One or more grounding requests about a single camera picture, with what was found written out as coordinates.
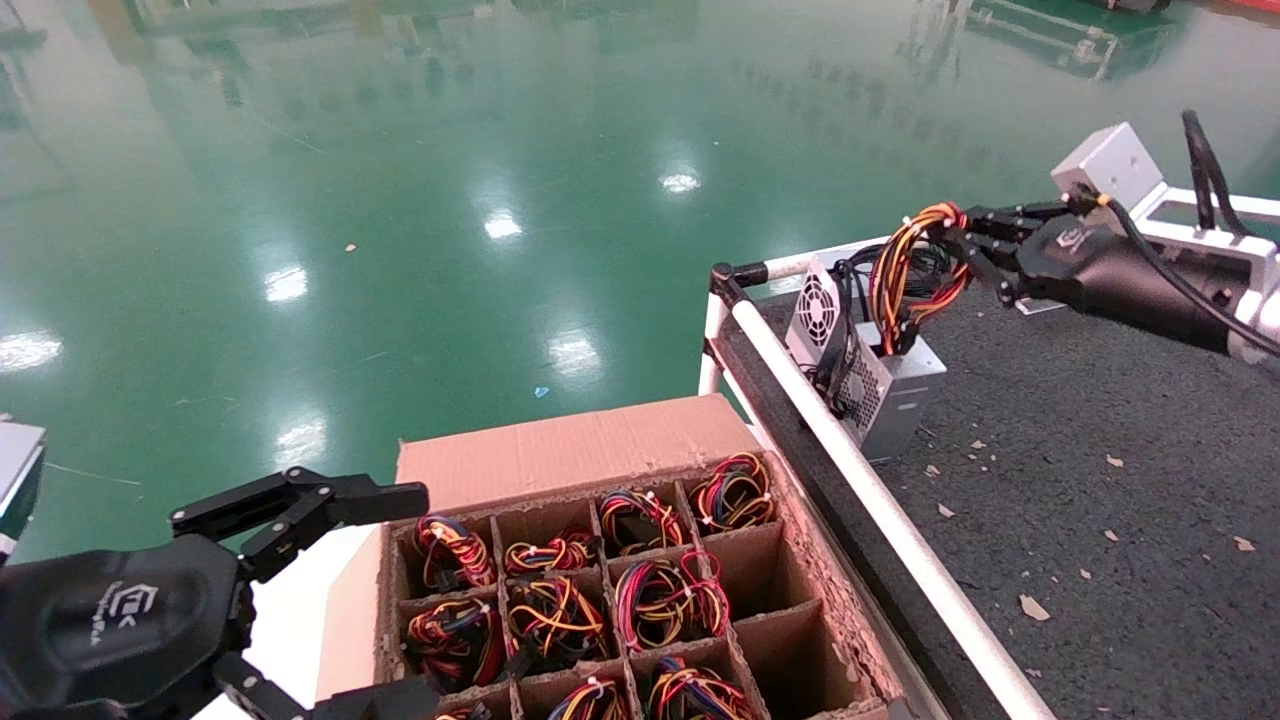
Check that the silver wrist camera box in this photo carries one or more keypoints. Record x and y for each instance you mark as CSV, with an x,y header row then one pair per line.
x,y
18,480
1110,165

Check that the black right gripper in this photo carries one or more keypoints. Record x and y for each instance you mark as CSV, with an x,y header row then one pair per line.
x,y
1100,270

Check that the brown cardboard box with dividers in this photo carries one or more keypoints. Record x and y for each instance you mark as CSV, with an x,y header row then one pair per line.
x,y
570,445

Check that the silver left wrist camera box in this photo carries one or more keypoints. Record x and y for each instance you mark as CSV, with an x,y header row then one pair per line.
x,y
18,480

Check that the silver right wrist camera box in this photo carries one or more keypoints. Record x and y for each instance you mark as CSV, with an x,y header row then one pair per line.
x,y
1110,165

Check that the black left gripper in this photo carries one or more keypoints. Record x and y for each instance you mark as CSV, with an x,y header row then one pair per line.
x,y
110,620

